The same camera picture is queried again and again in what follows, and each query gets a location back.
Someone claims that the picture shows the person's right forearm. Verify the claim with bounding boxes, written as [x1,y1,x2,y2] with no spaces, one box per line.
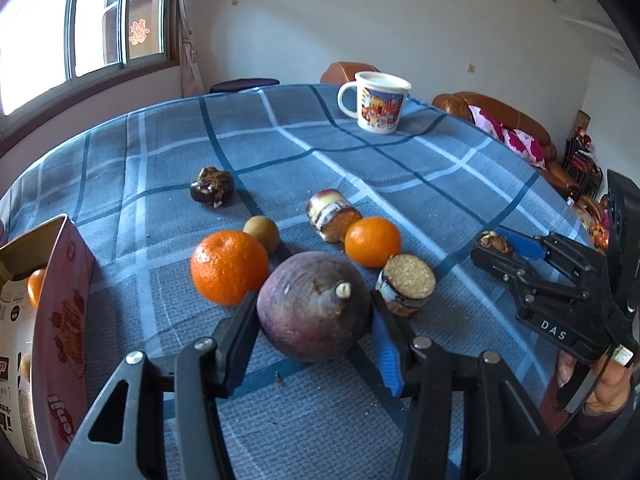
[557,400,638,480]

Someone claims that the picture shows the purple round fruit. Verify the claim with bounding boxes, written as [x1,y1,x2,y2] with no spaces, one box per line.
[256,251,372,363]

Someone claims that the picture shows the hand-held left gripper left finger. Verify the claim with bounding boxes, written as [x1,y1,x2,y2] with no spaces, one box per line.
[54,290,261,480]

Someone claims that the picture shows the dark round stool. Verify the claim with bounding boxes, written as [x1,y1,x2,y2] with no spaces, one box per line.
[210,78,280,95]

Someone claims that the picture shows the dark metal rack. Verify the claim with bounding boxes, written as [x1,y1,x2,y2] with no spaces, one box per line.
[562,110,606,201]

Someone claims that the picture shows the brown longan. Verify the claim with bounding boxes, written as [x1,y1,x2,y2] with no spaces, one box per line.
[243,215,280,255]

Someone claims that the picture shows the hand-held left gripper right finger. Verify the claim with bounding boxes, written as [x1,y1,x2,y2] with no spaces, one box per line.
[369,289,573,480]

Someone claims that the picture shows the pink floral cushion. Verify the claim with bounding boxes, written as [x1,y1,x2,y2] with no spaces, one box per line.
[467,104,505,142]
[500,127,547,170]

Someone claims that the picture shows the small walnut pastry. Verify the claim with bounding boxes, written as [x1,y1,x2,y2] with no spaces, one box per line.
[475,231,513,256]

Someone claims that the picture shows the large orange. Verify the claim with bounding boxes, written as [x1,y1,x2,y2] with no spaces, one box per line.
[190,230,270,307]

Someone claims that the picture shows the printed paper leaflet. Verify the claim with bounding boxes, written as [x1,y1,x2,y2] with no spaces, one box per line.
[0,275,40,461]

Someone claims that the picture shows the cut cake roll piece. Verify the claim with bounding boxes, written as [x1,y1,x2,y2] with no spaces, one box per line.
[376,254,437,319]

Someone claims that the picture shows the wrapped cake roll piece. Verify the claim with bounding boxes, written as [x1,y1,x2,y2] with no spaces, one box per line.
[306,188,363,244]

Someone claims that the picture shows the person's right hand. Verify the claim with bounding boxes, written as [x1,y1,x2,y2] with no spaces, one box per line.
[557,352,640,416]

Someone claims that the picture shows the brown leather sofa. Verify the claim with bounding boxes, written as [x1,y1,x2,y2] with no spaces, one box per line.
[432,91,583,201]

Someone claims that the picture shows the sliding glass window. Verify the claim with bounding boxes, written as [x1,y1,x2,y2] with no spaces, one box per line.
[0,0,181,116]

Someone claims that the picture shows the pink curtain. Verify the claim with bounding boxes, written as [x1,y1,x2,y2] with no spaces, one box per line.
[177,0,206,98]

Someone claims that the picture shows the small orange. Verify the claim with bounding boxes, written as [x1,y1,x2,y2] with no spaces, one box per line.
[345,216,403,268]
[27,268,48,311]

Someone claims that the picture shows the pink tin box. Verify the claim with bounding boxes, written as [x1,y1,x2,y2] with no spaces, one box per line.
[0,213,96,478]

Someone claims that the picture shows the blue plaid tablecloth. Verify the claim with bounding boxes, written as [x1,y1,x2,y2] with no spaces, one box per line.
[0,82,596,480]

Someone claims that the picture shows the white cartoon print mug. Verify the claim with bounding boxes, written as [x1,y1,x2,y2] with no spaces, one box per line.
[338,72,412,134]

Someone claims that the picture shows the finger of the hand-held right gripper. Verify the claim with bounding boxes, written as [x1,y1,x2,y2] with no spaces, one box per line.
[496,226,608,288]
[471,246,601,318]

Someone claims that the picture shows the brown leather armchair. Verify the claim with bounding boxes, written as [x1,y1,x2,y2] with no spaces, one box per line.
[320,61,381,86]

